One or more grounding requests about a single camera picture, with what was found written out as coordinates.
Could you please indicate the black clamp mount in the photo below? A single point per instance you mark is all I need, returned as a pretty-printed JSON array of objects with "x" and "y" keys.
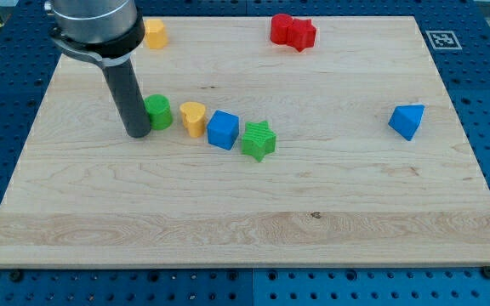
[{"x": 102, "y": 54}]

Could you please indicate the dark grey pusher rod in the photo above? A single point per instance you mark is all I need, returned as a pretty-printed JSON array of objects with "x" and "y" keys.
[{"x": 125, "y": 91}]

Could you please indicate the blue triangle block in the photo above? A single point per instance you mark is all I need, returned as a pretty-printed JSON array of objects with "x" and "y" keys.
[{"x": 406, "y": 119}]

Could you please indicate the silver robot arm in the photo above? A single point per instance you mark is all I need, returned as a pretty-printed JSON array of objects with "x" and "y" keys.
[{"x": 105, "y": 33}]

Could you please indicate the green star block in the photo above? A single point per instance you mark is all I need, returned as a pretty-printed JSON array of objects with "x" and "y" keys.
[{"x": 258, "y": 140}]

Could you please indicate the red star block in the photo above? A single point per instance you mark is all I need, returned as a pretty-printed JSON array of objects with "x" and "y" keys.
[{"x": 301, "y": 34}]

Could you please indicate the green cylinder block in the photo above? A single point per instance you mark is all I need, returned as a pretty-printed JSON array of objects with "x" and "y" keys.
[{"x": 159, "y": 111}]

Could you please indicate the yellow pentagon block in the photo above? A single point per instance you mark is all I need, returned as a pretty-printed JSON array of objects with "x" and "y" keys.
[{"x": 155, "y": 34}]

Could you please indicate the yellow heart block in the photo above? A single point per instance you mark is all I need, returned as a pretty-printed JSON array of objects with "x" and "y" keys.
[{"x": 193, "y": 116}]

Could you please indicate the blue cube block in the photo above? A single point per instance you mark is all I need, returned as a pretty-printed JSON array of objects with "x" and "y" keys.
[{"x": 223, "y": 129}]

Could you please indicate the red cylinder block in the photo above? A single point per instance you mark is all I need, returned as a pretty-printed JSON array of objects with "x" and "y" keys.
[{"x": 279, "y": 28}]

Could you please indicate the wooden board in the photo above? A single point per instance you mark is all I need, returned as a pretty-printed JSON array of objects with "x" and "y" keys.
[{"x": 341, "y": 189}]

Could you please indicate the white fiducial marker tag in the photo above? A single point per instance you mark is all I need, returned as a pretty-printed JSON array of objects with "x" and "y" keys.
[{"x": 443, "y": 40}]

